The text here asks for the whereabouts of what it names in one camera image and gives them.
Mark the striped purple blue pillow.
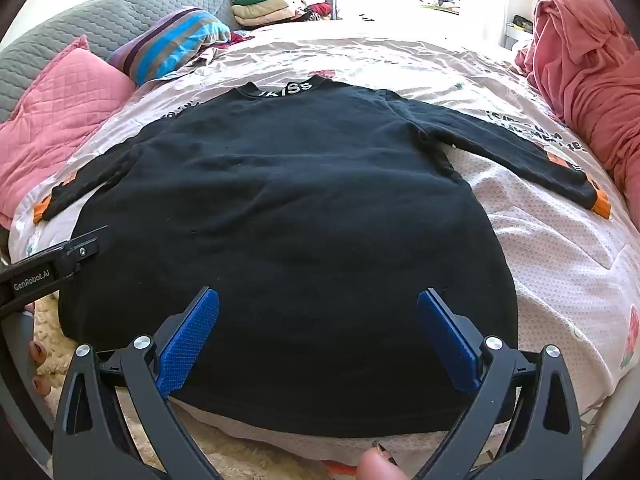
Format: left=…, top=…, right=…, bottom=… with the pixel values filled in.
left=107, top=6, right=232, bottom=86

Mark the grey quilted pillow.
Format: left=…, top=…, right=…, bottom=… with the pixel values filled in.
left=0, top=0, right=241, bottom=123

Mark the crumpled pink blanket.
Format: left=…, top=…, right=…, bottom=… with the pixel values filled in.
left=515, top=0, right=640, bottom=201

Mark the pink quilted pillow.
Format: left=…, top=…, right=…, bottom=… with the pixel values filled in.
left=0, top=35, right=138, bottom=231

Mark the person's right hand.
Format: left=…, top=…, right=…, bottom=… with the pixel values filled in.
left=356, top=441, right=401, bottom=480

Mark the black sweatshirt with orange cuffs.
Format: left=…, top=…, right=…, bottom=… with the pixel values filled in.
left=32, top=75, right=613, bottom=438

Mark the fluffy beige rug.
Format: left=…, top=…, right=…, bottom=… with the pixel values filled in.
left=27, top=295, right=361, bottom=480

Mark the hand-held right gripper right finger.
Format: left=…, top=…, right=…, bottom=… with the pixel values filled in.
left=415, top=288, right=584, bottom=480

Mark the pile of folded clothes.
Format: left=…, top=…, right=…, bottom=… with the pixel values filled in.
left=230, top=0, right=346, bottom=28

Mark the white storage box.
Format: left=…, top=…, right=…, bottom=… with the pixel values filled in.
left=504, top=15, right=537, bottom=52

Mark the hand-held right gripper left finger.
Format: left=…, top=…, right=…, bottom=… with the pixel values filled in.
left=52, top=287, right=221, bottom=480

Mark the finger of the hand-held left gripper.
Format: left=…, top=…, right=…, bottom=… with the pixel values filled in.
left=52, top=225, right=109, bottom=281

